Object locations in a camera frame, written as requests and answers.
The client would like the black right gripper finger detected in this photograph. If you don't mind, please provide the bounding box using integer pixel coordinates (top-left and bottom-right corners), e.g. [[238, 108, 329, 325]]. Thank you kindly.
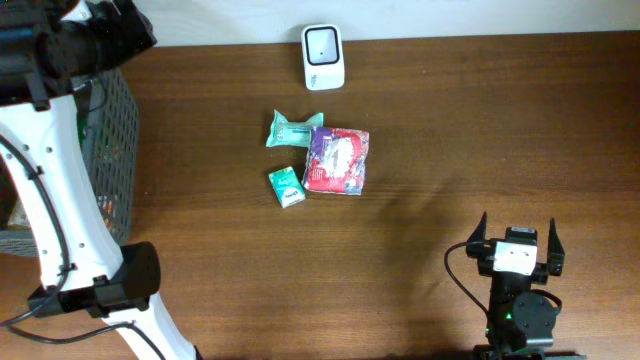
[[547, 218, 565, 256], [467, 212, 488, 245]]

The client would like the purple red pad package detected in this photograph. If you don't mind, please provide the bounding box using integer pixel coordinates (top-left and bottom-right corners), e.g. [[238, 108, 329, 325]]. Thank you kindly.
[[302, 127, 370, 196]]

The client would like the teal wet wipes pack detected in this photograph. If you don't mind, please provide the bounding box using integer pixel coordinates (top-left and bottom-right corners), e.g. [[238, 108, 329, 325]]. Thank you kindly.
[[266, 110, 324, 148]]

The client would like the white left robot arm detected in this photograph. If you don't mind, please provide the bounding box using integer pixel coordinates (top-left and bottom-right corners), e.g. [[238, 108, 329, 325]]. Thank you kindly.
[[1, 1, 199, 359]]

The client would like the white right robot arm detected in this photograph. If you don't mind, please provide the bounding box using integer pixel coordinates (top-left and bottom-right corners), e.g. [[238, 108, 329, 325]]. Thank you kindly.
[[465, 215, 565, 359]]

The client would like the white barcode scanner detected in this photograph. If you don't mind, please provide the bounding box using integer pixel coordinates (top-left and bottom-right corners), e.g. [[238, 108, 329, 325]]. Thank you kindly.
[[301, 24, 346, 91]]

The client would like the small teal tissue pack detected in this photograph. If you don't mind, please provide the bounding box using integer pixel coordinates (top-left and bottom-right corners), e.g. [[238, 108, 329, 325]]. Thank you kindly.
[[268, 166, 306, 208]]

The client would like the dark grey plastic basket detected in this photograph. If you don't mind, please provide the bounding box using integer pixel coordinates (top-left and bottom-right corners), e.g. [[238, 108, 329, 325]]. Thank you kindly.
[[0, 67, 141, 258]]

